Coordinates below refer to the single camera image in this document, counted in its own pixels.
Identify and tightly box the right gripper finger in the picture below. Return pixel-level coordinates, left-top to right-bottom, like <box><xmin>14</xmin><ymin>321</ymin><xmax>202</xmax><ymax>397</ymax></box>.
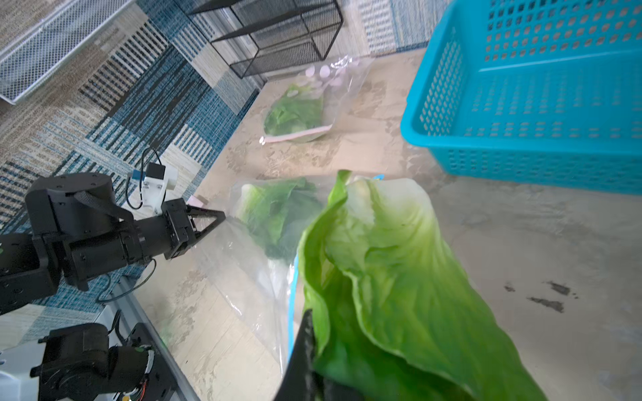
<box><xmin>274</xmin><ymin>309</ymin><xmax>319</xmax><ymax>401</ymax></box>

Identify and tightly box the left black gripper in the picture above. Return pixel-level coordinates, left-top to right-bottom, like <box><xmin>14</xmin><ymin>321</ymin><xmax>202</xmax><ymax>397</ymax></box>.
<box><xmin>162</xmin><ymin>199</ymin><xmax>226</xmax><ymax>260</ymax></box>

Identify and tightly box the clear blue-zip bag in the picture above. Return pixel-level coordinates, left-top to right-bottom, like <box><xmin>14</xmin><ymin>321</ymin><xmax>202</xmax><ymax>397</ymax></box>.
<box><xmin>195</xmin><ymin>175</ymin><xmax>336</xmax><ymax>371</ymax></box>

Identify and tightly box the chinese cabbage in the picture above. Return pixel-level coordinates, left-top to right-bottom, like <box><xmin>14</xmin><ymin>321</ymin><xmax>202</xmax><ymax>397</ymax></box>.
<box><xmin>235</xmin><ymin>177</ymin><xmax>324</xmax><ymax>262</ymax></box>
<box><xmin>299</xmin><ymin>170</ymin><xmax>545</xmax><ymax>400</ymax></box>

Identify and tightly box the clear pink-zip lettuce bag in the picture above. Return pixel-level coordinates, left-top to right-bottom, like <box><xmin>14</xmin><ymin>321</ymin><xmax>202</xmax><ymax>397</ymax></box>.
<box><xmin>259</xmin><ymin>55</ymin><xmax>375</xmax><ymax>145</ymax></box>

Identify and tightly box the green lettuce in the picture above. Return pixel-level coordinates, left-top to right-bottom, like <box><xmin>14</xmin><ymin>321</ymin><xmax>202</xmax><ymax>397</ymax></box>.
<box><xmin>263</xmin><ymin>85</ymin><xmax>324</xmax><ymax>136</ymax></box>

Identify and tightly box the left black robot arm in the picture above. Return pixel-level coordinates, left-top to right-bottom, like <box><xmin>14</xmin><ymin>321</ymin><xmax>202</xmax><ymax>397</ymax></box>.
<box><xmin>1</xmin><ymin>172</ymin><xmax>226</xmax><ymax>400</ymax></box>

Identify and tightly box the teal plastic basket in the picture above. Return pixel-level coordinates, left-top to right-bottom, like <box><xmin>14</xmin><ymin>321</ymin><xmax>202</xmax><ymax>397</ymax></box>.
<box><xmin>401</xmin><ymin>0</ymin><xmax>641</xmax><ymax>195</ymax></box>

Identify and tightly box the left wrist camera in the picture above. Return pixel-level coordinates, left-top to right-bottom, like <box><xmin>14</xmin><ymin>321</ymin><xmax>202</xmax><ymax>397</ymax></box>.
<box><xmin>129</xmin><ymin>162</ymin><xmax>178</xmax><ymax>216</ymax></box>

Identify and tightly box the black wire shelf rack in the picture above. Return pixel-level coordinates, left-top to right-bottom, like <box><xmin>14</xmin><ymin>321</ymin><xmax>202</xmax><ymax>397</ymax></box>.
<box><xmin>174</xmin><ymin>0</ymin><xmax>344</xmax><ymax>79</ymax></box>

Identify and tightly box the white mesh wall basket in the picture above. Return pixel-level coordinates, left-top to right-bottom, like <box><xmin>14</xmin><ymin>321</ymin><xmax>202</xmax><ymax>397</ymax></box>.
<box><xmin>1</xmin><ymin>1</ymin><xmax>132</xmax><ymax>105</ymax></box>

